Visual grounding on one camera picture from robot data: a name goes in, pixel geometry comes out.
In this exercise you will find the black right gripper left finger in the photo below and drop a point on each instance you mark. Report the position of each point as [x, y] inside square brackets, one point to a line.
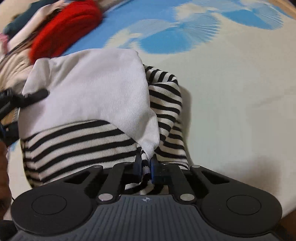
[118, 177]

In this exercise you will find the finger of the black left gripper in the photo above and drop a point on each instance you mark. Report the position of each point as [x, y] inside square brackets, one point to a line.
[11, 100]
[9, 133]

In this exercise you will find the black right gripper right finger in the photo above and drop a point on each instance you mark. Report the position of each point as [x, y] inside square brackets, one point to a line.
[170, 175]

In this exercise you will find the black white striped garment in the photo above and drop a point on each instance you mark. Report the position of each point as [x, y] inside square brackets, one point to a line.
[104, 107]

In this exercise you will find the beige folded blanket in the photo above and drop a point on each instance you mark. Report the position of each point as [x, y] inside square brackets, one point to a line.
[15, 70]

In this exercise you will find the white folded bedding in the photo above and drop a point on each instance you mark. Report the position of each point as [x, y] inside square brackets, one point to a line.
[25, 37]

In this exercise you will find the pink white cloth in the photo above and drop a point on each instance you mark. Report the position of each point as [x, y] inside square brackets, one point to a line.
[4, 38]

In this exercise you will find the teal shark plush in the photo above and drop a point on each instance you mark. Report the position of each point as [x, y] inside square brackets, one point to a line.
[20, 21]

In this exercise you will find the red pillow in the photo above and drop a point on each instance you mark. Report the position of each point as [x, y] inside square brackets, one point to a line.
[67, 27]

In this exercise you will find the blue white patterned bedsheet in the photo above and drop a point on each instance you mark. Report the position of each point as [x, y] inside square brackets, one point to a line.
[235, 66]

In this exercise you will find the wooden bed frame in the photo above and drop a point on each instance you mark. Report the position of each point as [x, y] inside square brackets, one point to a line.
[286, 6]

